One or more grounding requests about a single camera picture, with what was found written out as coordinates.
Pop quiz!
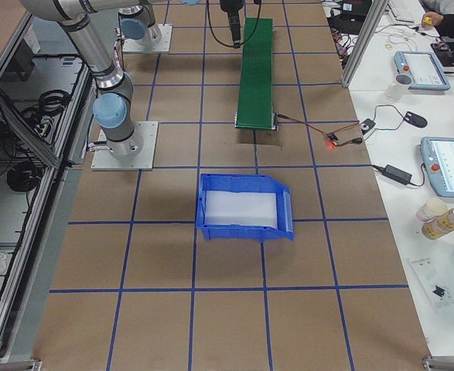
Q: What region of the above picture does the black power adapter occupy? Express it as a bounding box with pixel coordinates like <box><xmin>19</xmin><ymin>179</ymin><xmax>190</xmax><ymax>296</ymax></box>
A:
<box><xmin>382</xmin><ymin>165</ymin><xmax>412</xmax><ymax>186</ymax></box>

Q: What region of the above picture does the red black sensor wire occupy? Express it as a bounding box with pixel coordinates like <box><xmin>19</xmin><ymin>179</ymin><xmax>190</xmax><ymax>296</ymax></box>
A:
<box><xmin>275</xmin><ymin>112</ymin><xmax>364</xmax><ymax>148</ymax></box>

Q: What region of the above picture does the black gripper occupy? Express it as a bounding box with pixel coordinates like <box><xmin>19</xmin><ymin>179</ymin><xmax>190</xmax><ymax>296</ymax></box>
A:
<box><xmin>220</xmin><ymin>0</ymin><xmax>244</xmax><ymax>47</ymax></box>

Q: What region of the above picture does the teach pendant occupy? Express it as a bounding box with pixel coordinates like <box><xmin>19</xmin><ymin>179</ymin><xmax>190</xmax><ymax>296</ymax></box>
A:
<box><xmin>420</xmin><ymin>137</ymin><xmax>454</xmax><ymax>198</ymax></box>
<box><xmin>394</xmin><ymin>51</ymin><xmax>450</xmax><ymax>91</ymax></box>

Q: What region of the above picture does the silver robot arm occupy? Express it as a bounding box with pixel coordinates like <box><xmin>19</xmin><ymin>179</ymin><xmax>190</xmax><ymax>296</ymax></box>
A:
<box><xmin>22</xmin><ymin>1</ymin><xmax>161</xmax><ymax>158</ymax></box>
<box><xmin>118</xmin><ymin>1</ymin><xmax>162</xmax><ymax>47</ymax></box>

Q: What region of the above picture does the cream lidded cup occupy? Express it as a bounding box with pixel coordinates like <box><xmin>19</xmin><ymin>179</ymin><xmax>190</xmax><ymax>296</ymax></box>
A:
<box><xmin>416</xmin><ymin>198</ymin><xmax>448</xmax><ymax>222</ymax></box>

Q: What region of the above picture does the near teach pendant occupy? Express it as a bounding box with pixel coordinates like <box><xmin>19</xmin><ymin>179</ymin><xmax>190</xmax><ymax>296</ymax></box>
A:
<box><xmin>420</xmin><ymin>137</ymin><xmax>454</xmax><ymax>198</ymax></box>

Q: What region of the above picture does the far teach pendant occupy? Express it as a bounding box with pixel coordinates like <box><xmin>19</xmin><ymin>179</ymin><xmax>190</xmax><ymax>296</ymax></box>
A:
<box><xmin>394</xmin><ymin>51</ymin><xmax>450</xmax><ymax>91</ymax></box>

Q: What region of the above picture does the aluminium frame post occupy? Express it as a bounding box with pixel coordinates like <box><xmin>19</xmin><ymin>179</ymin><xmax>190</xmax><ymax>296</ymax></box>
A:
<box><xmin>341</xmin><ymin>0</ymin><xmax>388</xmax><ymax>87</ymax></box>

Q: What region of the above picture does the green conveyor belt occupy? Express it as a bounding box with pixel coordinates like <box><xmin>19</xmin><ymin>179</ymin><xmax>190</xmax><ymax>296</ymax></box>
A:
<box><xmin>235</xmin><ymin>18</ymin><xmax>276</xmax><ymax>131</ymax></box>

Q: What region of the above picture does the blue plastic bin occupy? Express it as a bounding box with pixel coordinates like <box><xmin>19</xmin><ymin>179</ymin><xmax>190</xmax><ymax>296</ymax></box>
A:
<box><xmin>196</xmin><ymin>173</ymin><xmax>295</xmax><ymax>243</ymax></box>

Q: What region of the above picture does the black computer mouse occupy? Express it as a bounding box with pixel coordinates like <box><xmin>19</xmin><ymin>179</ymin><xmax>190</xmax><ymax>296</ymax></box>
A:
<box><xmin>404</xmin><ymin>111</ymin><xmax>428</xmax><ymax>128</ymax></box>

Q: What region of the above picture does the small sensor board red led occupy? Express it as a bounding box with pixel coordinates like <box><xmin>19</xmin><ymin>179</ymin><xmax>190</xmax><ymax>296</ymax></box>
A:
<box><xmin>325</xmin><ymin>133</ymin><xmax>338</xmax><ymax>148</ymax></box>

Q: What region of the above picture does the yellow drink can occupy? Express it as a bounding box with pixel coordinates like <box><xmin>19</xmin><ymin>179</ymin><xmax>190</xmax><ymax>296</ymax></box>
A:
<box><xmin>422</xmin><ymin>208</ymin><xmax>454</xmax><ymax>240</ymax></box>

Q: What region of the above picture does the white mug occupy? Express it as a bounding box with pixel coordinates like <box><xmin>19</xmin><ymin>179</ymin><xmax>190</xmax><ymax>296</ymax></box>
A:
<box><xmin>385</xmin><ymin>73</ymin><xmax>413</xmax><ymax>101</ymax></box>

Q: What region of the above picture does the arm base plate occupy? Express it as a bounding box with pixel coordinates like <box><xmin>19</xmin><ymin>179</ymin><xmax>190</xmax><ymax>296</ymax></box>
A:
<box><xmin>91</xmin><ymin>121</ymin><xmax>159</xmax><ymax>171</ymax></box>
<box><xmin>122</xmin><ymin>24</ymin><xmax>173</xmax><ymax>54</ymax></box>

